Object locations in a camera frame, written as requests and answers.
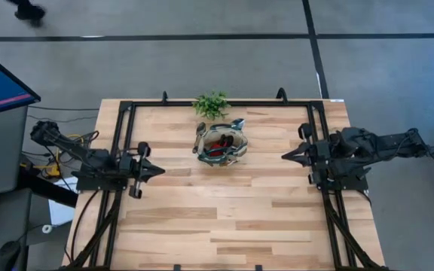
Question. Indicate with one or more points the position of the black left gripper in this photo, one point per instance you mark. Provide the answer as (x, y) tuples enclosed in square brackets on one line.
[(136, 169)]

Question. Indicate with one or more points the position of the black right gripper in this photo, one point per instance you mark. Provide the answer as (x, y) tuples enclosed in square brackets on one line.
[(322, 162)]

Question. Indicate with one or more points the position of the beige and green gardening bag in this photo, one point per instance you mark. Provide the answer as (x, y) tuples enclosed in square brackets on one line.
[(242, 145)]

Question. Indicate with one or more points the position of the red and black garden glove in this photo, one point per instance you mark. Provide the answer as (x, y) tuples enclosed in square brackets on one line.
[(215, 151)]

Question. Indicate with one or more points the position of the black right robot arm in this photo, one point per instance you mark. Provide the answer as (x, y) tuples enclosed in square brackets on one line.
[(371, 147)]

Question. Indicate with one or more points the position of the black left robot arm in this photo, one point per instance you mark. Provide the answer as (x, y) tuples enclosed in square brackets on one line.
[(70, 147)]

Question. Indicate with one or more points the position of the white label sticker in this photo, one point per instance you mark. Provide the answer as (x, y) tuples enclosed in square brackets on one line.
[(337, 100)]

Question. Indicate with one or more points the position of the green artificial plant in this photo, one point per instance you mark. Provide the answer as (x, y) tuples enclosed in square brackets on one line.
[(211, 105)]

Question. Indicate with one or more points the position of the white paper sheet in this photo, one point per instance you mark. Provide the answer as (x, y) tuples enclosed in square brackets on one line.
[(60, 211)]

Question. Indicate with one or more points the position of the black desk leg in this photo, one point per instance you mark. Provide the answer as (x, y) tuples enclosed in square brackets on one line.
[(51, 192)]

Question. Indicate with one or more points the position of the white tape roll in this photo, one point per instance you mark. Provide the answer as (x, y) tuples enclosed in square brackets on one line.
[(43, 228)]

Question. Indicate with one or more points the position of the black office chair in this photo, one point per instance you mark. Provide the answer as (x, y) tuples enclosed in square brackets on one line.
[(8, 257)]

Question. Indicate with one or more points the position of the person's foot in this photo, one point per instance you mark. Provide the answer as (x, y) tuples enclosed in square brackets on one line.
[(30, 12)]

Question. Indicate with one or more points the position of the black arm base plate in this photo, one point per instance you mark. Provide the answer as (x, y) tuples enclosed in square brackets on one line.
[(352, 184), (89, 185)]

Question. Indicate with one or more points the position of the black frame clip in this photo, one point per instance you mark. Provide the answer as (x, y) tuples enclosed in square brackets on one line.
[(258, 268), (177, 268)]

